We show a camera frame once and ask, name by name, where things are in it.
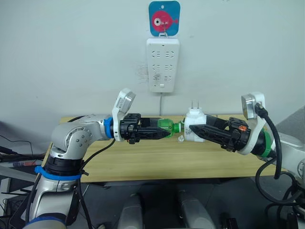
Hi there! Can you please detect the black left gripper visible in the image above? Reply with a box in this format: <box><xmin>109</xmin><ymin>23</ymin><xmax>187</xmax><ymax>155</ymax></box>
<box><xmin>119</xmin><ymin>113</ymin><xmax>171</xmax><ymax>145</ymax></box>

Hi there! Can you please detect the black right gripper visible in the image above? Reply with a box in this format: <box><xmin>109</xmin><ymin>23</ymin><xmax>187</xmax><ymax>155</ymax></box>
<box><xmin>189</xmin><ymin>115</ymin><xmax>251</xmax><ymax>153</ymax></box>

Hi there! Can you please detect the green bottle with white label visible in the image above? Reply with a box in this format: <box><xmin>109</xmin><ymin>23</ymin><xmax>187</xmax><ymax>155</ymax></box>
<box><xmin>156</xmin><ymin>118</ymin><xmax>176</xmax><ymax>138</ymax></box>

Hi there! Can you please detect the white mosquito repellent heater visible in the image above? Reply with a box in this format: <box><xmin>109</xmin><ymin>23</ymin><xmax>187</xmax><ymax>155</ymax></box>
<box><xmin>183</xmin><ymin>100</ymin><xmax>207</xmax><ymax>144</ymax></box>

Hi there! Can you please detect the white power strip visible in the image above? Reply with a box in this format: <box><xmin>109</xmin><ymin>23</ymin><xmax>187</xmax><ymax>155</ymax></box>
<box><xmin>146</xmin><ymin>37</ymin><xmax>181</xmax><ymax>93</ymax></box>

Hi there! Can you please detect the grey rounded shape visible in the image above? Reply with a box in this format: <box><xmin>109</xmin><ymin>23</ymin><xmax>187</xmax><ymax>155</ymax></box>
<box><xmin>177</xmin><ymin>189</ymin><xmax>216</xmax><ymax>229</ymax></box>
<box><xmin>118</xmin><ymin>197</ymin><xmax>143</xmax><ymax>229</ymax></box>

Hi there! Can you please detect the grey metal rack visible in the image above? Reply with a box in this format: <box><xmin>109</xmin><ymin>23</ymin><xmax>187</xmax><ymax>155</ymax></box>
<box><xmin>0</xmin><ymin>152</ymin><xmax>48</xmax><ymax>194</ymax></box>

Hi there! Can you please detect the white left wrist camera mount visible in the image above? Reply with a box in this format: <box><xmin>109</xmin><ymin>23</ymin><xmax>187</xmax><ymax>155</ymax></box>
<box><xmin>111</xmin><ymin>87</ymin><xmax>137</xmax><ymax>142</ymax></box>

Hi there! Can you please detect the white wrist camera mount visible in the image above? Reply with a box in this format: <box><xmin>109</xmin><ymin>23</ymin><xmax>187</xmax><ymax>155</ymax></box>
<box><xmin>111</xmin><ymin>87</ymin><xmax>137</xmax><ymax>142</ymax></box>
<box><xmin>238</xmin><ymin>91</ymin><xmax>266</xmax><ymax>156</ymax></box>

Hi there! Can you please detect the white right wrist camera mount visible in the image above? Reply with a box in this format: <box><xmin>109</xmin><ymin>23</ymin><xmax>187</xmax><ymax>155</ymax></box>
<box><xmin>238</xmin><ymin>91</ymin><xmax>266</xmax><ymax>156</ymax></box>

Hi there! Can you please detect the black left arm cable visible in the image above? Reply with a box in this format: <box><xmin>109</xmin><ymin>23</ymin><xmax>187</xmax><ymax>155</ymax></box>
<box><xmin>76</xmin><ymin>139</ymin><xmax>117</xmax><ymax>229</ymax></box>

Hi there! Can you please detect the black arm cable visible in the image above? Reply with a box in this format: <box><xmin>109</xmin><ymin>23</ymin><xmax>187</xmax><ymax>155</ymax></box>
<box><xmin>76</xmin><ymin>139</ymin><xmax>117</xmax><ymax>229</ymax></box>
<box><xmin>254</xmin><ymin>102</ymin><xmax>305</xmax><ymax>208</ymax></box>

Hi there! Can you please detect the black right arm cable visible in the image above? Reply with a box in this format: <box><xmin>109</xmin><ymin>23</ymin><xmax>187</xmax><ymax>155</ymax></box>
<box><xmin>254</xmin><ymin>102</ymin><xmax>305</xmax><ymax>208</ymax></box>

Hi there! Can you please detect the blue fish wall hook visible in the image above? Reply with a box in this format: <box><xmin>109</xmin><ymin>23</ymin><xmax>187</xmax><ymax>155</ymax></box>
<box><xmin>148</xmin><ymin>0</ymin><xmax>181</xmax><ymax>38</ymax></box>

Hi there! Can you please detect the thin black background cable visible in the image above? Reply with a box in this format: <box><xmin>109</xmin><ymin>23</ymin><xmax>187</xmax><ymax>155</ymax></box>
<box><xmin>0</xmin><ymin>134</ymin><xmax>34</xmax><ymax>156</ymax></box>

